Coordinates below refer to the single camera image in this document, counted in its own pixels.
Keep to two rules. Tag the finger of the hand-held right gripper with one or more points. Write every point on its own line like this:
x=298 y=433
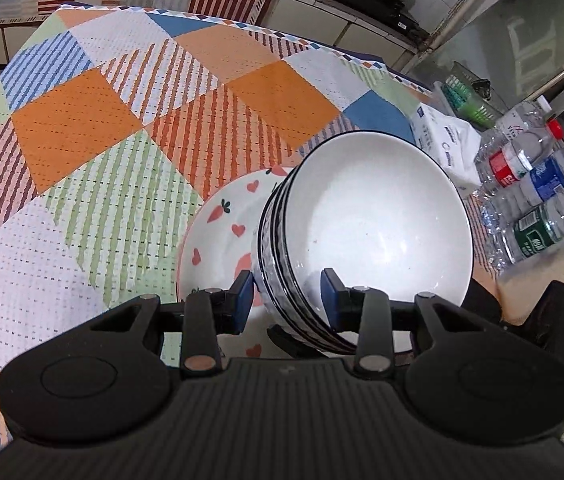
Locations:
x=287 y=344

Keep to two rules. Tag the clear water bottle white cap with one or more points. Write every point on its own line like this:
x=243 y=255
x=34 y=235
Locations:
x=521 y=122

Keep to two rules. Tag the green plastic basket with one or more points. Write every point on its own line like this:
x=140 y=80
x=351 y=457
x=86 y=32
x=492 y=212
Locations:
x=469 y=97

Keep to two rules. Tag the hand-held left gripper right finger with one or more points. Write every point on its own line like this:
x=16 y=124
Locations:
x=331 y=300

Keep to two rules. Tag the green label water bottle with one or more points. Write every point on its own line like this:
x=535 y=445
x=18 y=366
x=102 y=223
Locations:
x=536 y=232

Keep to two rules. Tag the white tissue box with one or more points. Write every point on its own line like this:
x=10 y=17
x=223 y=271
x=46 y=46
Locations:
x=444 y=145

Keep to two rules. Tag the blue label water bottle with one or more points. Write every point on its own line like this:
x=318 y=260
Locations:
x=541 y=180

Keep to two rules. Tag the white bowl with black rim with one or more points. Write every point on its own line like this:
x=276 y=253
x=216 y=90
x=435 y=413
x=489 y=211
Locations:
x=274 y=295
x=264 y=234
x=376 y=210

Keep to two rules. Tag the white kitchen cabinet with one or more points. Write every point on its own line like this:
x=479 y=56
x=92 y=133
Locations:
x=327 y=20

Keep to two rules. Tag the glass sliding door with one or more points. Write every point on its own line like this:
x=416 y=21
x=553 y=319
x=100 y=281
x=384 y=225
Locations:
x=511 y=35

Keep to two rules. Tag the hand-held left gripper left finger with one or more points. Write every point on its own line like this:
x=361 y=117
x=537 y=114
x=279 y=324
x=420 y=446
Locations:
x=243 y=302

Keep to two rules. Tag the white carrot print plate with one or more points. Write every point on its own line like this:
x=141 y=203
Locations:
x=222 y=230

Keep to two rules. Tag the patchwork tablecloth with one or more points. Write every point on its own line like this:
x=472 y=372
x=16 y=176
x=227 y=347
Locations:
x=87 y=125

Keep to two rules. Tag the red label water bottle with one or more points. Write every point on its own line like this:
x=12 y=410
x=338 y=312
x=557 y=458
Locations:
x=511 y=162

